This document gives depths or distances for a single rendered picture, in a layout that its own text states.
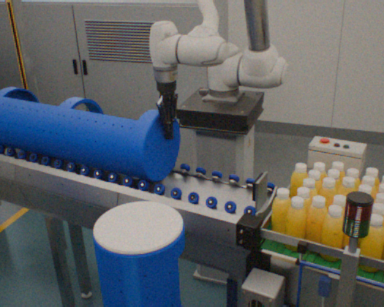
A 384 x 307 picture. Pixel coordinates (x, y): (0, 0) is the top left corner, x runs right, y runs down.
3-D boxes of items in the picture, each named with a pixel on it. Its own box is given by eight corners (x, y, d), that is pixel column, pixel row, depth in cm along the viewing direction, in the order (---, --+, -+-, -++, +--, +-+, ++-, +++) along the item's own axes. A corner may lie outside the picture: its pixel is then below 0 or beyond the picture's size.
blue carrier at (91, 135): (36, 133, 235) (27, 80, 223) (182, 165, 196) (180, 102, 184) (-9, 154, 212) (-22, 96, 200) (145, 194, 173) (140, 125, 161)
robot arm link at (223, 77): (215, 80, 238) (215, 39, 228) (248, 84, 230) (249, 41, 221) (202, 89, 225) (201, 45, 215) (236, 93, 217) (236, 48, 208)
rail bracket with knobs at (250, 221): (245, 235, 156) (246, 209, 152) (265, 240, 153) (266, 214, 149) (234, 250, 149) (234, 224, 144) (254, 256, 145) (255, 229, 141)
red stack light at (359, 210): (347, 205, 114) (348, 191, 112) (373, 210, 111) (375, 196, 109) (341, 217, 109) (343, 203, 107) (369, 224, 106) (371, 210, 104)
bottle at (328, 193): (336, 221, 161) (341, 181, 154) (330, 231, 156) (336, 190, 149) (317, 216, 165) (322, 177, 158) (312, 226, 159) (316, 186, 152)
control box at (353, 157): (313, 157, 186) (315, 134, 182) (363, 167, 177) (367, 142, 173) (306, 167, 178) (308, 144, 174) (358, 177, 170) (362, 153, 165)
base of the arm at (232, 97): (205, 90, 243) (205, 80, 240) (246, 93, 235) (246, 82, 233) (193, 101, 227) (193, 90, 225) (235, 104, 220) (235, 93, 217)
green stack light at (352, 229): (344, 221, 116) (347, 205, 114) (370, 227, 113) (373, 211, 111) (339, 235, 111) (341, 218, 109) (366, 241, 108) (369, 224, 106)
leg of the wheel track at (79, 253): (86, 291, 263) (70, 199, 236) (93, 294, 260) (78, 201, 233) (79, 297, 258) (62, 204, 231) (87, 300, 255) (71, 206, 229)
